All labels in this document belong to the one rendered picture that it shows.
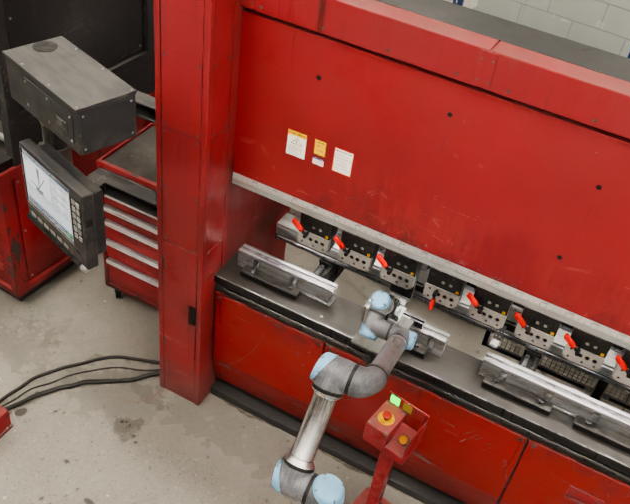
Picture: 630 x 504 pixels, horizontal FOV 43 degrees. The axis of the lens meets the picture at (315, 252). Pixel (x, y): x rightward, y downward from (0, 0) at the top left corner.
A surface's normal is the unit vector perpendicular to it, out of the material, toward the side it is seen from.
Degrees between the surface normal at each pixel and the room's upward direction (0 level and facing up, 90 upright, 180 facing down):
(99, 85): 1
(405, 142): 90
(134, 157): 0
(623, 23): 90
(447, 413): 90
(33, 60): 1
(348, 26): 90
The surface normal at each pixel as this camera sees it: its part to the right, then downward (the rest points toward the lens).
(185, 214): -0.46, 0.53
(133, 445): 0.11, -0.76
